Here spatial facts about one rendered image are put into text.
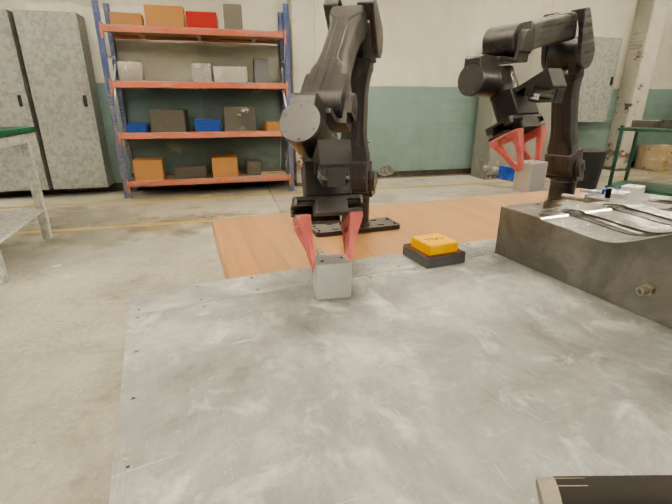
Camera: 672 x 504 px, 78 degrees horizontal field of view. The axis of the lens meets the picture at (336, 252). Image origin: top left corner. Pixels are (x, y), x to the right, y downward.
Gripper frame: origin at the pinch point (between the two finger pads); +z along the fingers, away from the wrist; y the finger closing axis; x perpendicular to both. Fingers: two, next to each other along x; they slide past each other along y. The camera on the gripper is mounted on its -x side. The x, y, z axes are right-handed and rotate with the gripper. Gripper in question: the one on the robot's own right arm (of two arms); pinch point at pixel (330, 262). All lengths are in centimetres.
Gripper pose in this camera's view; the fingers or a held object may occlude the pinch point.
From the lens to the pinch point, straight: 60.4
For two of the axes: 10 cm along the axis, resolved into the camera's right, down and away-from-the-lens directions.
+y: 9.8, -0.6, 1.9
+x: -1.7, 1.8, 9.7
